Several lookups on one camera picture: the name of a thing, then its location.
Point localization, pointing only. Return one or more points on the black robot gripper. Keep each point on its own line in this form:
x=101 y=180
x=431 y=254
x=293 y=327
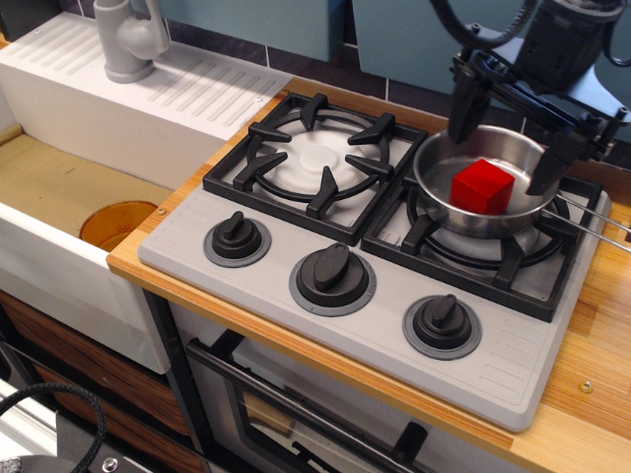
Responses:
x=542 y=66

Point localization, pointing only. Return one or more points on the red wooden cube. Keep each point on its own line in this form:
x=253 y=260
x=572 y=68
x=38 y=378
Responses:
x=482 y=188

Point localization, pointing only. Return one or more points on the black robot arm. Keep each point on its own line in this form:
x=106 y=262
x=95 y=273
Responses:
x=581 y=10

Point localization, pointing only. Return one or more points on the stainless steel pan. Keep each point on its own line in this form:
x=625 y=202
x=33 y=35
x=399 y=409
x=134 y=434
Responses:
x=438 y=160

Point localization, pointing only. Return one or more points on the right black stove knob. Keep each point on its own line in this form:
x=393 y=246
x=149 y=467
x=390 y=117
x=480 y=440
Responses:
x=442 y=328

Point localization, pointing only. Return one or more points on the black stove knob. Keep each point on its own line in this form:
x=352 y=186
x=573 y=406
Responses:
x=236 y=242
x=332 y=282
x=442 y=328

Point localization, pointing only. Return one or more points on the middle black stove knob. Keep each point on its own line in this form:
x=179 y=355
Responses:
x=332 y=282

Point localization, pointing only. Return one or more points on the grey toy stove top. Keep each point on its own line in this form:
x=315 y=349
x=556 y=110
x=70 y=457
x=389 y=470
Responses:
x=502 y=380

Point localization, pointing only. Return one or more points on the left black stove knob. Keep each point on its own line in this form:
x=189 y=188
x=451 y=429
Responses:
x=236 y=242

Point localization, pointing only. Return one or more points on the black right burner grate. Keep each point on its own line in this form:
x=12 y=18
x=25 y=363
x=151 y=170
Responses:
x=532 y=272

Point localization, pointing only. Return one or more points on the black burner grate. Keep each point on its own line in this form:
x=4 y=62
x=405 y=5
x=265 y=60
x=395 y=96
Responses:
x=311 y=168
x=532 y=272

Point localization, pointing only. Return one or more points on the black left burner grate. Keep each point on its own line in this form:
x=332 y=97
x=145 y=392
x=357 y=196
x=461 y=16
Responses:
x=311 y=168

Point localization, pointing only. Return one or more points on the oven door with window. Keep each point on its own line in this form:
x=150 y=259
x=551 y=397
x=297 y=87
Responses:
x=282 y=416

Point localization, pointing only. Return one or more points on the grey toy faucet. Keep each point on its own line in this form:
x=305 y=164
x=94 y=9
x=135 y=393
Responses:
x=130 y=45

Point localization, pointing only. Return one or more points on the orange translucent plate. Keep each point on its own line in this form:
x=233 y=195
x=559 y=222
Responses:
x=112 y=224

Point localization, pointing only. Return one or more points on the white toy sink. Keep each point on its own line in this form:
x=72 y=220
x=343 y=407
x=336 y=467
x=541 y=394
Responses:
x=73 y=142

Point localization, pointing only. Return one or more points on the wooden drawer fronts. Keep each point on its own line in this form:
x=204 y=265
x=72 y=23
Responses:
x=143 y=417

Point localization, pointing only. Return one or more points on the black oven door handle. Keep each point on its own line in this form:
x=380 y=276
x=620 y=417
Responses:
x=399 y=459

